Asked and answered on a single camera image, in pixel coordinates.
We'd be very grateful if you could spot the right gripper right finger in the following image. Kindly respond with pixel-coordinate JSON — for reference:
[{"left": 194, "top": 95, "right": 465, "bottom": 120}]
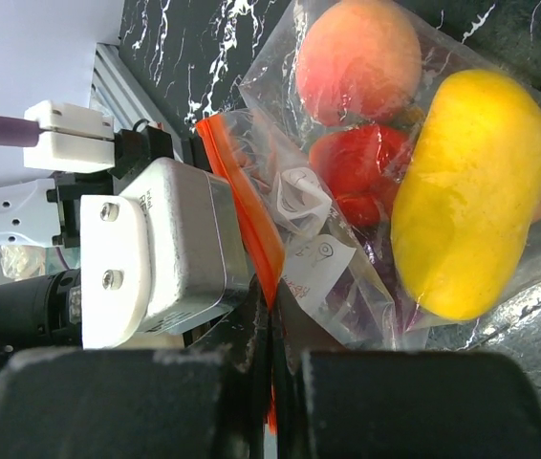
[{"left": 272, "top": 285, "right": 541, "bottom": 458}]

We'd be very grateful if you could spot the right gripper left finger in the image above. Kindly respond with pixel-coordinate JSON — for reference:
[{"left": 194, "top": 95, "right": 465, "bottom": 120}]
[{"left": 0, "top": 280, "right": 270, "bottom": 458}]

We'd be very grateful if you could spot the clear zip top bag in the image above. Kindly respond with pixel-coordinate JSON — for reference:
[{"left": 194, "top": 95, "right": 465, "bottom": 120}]
[{"left": 196, "top": 1, "right": 541, "bottom": 350}]

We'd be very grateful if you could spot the red fake fruit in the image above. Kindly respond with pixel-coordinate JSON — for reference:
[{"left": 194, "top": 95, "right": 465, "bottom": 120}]
[{"left": 309, "top": 124, "right": 413, "bottom": 227}]

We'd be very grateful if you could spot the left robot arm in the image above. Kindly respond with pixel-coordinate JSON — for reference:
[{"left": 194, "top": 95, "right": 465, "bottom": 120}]
[{"left": 0, "top": 178, "right": 82, "bottom": 349}]

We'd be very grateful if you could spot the yellow fake lemon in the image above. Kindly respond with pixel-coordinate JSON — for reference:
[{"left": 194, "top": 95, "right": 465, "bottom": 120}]
[{"left": 391, "top": 69, "right": 541, "bottom": 321}]

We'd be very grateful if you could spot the peach fake fruit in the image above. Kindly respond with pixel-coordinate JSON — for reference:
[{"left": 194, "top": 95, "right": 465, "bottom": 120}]
[{"left": 295, "top": 1, "right": 422, "bottom": 126}]

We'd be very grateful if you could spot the black marble mat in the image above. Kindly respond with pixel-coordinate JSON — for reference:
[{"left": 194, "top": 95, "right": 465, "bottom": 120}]
[{"left": 119, "top": 1, "right": 541, "bottom": 399}]

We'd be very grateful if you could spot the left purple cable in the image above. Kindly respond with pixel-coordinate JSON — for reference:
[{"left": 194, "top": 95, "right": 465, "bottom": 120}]
[{"left": 0, "top": 112, "right": 42, "bottom": 149}]

